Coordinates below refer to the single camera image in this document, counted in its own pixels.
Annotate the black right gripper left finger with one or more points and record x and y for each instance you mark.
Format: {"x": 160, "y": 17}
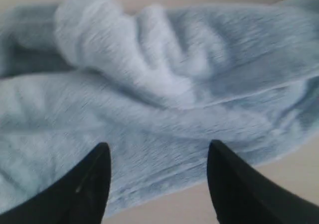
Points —
{"x": 79, "y": 197}

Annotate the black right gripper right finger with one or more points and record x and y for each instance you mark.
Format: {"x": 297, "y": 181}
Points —
{"x": 241, "y": 195}

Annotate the light blue fluffy towel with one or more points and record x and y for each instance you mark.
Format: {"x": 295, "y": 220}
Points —
{"x": 157, "y": 86}

